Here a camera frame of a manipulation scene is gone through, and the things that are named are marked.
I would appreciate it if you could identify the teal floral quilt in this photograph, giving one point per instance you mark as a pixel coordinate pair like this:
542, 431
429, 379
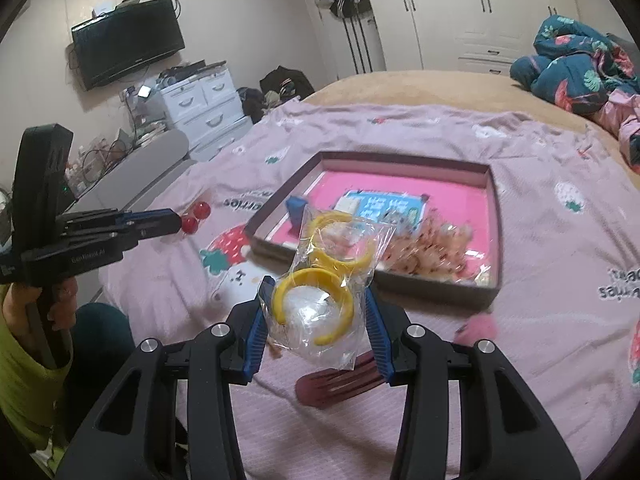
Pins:
565, 75

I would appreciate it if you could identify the small blue pin box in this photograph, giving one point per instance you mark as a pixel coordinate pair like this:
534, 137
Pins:
295, 210

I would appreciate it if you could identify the purple strawberry print blanket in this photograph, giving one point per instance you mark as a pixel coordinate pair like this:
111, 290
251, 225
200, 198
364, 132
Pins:
550, 260

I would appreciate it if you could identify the maroon hair clip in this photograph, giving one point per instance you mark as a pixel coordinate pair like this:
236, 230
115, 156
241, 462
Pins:
330, 385

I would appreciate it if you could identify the black television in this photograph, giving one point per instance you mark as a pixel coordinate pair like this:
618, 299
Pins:
125, 45

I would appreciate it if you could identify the beige bed sheet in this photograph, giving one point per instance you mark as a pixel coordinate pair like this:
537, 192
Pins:
425, 87

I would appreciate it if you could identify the white wardrobe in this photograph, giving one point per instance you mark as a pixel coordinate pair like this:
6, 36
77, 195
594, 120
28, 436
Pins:
490, 10

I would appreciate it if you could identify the person's left forearm green sleeve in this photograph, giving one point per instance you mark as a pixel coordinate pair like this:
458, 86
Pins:
25, 385

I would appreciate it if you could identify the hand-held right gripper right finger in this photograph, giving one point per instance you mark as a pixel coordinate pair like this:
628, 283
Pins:
377, 340

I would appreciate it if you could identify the dark bag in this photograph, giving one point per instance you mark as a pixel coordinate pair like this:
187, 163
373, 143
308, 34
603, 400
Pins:
287, 85

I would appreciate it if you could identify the brown cardboard tray box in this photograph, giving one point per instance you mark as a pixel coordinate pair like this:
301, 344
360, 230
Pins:
435, 292

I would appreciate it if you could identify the pink floral clothing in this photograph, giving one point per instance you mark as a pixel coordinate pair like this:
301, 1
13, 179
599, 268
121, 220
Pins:
620, 115

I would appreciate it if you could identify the white door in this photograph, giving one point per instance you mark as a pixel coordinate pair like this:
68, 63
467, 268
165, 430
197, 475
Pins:
370, 45

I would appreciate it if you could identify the small lit screen device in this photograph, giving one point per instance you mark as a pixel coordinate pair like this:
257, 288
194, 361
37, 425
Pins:
145, 91

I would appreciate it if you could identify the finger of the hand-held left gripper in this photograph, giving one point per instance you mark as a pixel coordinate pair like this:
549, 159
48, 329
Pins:
125, 235
150, 217

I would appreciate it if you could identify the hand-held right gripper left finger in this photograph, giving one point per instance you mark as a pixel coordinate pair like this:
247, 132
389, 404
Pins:
255, 340

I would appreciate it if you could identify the pink book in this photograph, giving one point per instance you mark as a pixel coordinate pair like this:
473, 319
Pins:
450, 200

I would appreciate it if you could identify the yellow rings plastic packet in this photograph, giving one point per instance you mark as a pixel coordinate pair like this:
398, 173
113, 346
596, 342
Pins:
320, 320

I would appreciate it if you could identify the white drawer cabinet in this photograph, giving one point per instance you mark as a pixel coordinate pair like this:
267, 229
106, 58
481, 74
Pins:
210, 110

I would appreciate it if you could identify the person's left hand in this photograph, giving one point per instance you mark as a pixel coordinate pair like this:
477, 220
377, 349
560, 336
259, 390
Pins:
64, 305

